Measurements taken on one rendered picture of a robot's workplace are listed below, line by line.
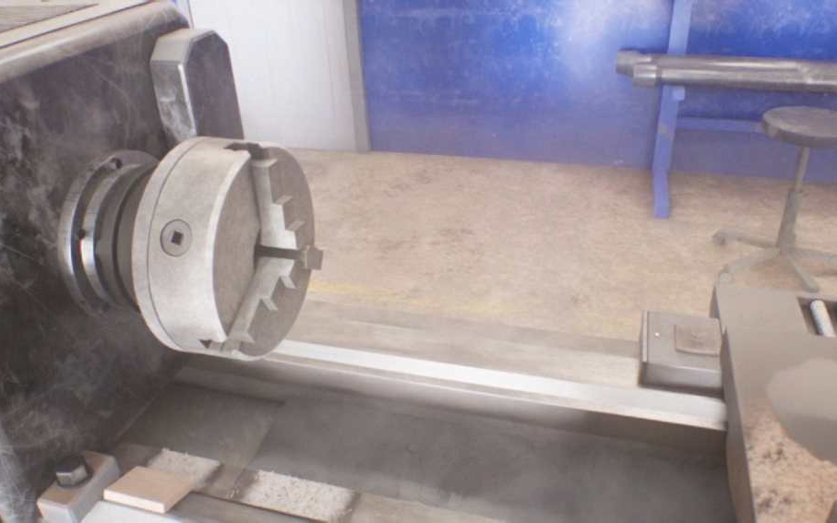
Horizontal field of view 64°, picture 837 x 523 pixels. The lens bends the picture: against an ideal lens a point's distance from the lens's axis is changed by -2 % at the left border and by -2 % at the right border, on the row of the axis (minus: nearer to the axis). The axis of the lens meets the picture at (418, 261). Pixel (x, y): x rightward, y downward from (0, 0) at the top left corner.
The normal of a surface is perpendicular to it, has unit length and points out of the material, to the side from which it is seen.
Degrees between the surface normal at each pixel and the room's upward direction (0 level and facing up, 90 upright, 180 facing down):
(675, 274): 0
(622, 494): 18
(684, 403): 49
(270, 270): 26
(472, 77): 90
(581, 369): 0
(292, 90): 90
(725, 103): 90
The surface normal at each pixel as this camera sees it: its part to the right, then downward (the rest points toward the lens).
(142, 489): 0.04, -0.98
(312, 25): -0.28, 0.50
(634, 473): 0.11, -0.74
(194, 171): -0.15, -0.61
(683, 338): -0.04, -0.86
